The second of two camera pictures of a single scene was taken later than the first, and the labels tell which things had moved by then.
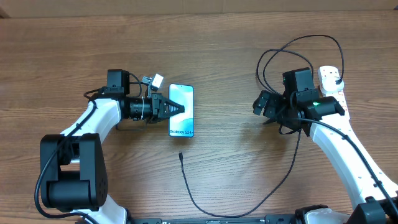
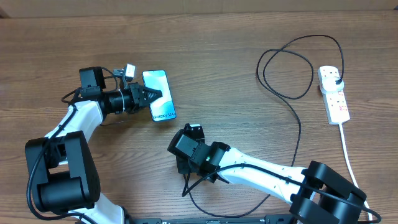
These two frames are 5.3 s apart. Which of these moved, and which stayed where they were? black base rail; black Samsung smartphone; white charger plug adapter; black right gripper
Moved: black right gripper; black Samsung smartphone
Stayed: white charger plug adapter; black base rail
